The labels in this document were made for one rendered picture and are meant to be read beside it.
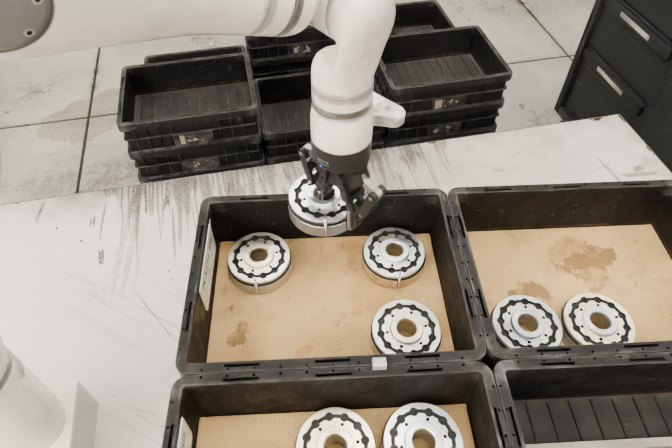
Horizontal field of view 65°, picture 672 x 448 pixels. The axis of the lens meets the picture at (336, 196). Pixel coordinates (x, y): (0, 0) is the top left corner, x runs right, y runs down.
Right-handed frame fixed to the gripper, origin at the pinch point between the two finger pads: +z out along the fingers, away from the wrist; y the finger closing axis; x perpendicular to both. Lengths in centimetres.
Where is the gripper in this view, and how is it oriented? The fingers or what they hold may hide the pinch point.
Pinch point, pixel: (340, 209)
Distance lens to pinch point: 75.4
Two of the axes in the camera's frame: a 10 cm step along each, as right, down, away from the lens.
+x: 6.7, -5.5, 5.0
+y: 7.4, 5.0, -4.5
